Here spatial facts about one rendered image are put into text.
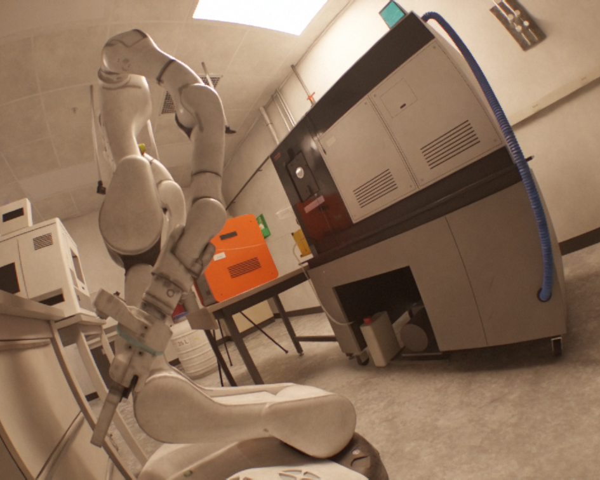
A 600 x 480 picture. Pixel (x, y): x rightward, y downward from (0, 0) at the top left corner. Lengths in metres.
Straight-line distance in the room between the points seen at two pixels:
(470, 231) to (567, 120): 1.40
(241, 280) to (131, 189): 1.02
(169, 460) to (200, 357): 2.22
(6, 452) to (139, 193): 0.60
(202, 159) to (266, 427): 0.59
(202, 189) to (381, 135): 0.86
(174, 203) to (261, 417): 0.71
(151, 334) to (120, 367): 0.07
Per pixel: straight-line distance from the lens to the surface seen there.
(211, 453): 0.92
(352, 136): 1.28
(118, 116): 0.84
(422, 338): 1.46
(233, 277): 1.53
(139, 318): 0.43
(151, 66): 0.72
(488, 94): 0.98
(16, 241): 1.72
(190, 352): 3.04
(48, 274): 1.60
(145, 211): 0.64
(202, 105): 0.60
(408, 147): 1.13
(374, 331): 1.56
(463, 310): 1.13
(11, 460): 0.61
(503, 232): 0.99
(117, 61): 0.75
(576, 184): 2.18
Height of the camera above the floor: 0.73
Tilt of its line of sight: 5 degrees up
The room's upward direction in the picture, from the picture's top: 23 degrees counter-clockwise
